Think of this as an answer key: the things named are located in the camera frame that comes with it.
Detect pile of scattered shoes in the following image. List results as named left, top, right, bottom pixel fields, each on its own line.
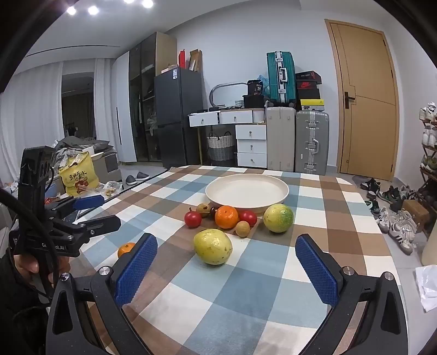
left=352, top=174, right=431, bottom=255

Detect small cardboard box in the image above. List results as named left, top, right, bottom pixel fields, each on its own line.
left=402, top=200, right=430, bottom=222

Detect person's left forearm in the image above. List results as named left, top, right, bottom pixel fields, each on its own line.
left=0, top=253, right=52, bottom=355

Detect person's left hand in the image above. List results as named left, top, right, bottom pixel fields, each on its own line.
left=12, top=254, right=71, bottom=291

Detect blue plastic bag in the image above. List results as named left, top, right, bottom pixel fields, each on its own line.
left=256, top=73, right=270, bottom=99

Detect white drawer desk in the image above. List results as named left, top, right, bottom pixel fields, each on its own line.
left=188, top=108, right=267, bottom=168

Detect white waste bin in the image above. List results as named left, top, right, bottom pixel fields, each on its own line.
left=421, top=235, right=437, bottom=267

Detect beige suitcase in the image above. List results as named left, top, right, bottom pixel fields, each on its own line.
left=265, top=106, right=297, bottom=172

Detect white plastic bag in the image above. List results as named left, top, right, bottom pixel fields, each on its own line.
left=415, top=264, right=437, bottom=313

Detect silver suitcase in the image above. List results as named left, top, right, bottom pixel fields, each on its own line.
left=294, top=110, right=330, bottom=175

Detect grey clothes pile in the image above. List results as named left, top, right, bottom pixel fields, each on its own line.
left=55, top=135, right=115, bottom=154

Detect green yellow guava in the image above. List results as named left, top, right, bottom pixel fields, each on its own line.
left=263, top=204, right=294, bottom=233

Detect yellow snack bag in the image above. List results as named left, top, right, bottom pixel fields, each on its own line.
left=59, top=151, right=100, bottom=197

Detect dark glass wardrobe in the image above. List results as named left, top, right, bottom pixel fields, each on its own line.
left=129, top=32, right=177, bottom=163

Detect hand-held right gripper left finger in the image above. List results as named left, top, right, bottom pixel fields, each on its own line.
left=45, top=233, right=158, bottom=355

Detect wooden door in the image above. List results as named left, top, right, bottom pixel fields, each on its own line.
left=324, top=19, right=400, bottom=181

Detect teal suitcase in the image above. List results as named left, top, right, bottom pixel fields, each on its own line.
left=266, top=51, right=297, bottom=106

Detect woven laundry basket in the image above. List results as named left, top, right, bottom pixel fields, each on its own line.
left=207, top=131, right=236, bottom=162

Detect cream round plate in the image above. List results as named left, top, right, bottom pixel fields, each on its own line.
left=205, top=173, right=289, bottom=209

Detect white wardrobe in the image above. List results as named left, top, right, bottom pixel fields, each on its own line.
left=113, top=51, right=137, bottom=163

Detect brown cardboard box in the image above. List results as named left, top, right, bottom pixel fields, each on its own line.
left=189, top=49, right=203, bottom=72

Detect chrome curved tube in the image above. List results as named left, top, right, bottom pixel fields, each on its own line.
left=209, top=82, right=249, bottom=107

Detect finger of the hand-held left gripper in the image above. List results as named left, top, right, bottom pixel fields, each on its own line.
left=70, top=215, right=122, bottom=239
left=44, top=194, right=105, bottom=219

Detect red tomato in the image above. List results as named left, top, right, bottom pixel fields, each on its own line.
left=184, top=211, right=203, bottom=228
left=238, top=210, right=258, bottom=227

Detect wooden shoe rack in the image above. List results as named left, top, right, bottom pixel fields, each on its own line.
left=418, top=102, right=437, bottom=239

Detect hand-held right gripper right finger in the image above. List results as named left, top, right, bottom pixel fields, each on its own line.
left=295, top=234, right=408, bottom=355

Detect dark grey fridge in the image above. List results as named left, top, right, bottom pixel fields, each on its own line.
left=153, top=67, right=204, bottom=168

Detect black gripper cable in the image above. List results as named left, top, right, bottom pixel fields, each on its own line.
left=0, top=188, right=57, bottom=297

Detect rows of sneakers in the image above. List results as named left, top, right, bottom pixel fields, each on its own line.
left=419, top=102, right=437, bottom=171

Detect white sheer curtain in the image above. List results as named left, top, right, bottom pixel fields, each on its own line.
left=94, top=58, right=118, bottom=144
left=0, top=60, right=64, bottom=181

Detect small tangerine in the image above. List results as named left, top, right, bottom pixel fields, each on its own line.
left=117, top=242, right=137, bottom=259

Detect large orange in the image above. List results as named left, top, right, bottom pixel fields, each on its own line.
left=215, top=205, right=239, bottom=229

